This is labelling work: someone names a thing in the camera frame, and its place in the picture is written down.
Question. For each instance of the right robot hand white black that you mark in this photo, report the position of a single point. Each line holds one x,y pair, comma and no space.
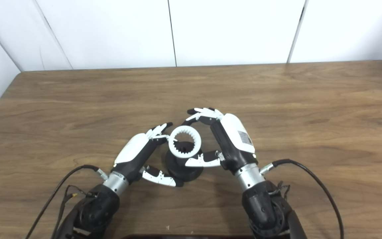
234,139

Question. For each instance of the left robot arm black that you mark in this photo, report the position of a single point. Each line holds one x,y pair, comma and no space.
95,209

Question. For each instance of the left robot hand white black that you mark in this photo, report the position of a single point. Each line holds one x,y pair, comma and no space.
134,152

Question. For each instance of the round black part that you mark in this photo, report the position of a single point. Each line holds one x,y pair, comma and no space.
181,171

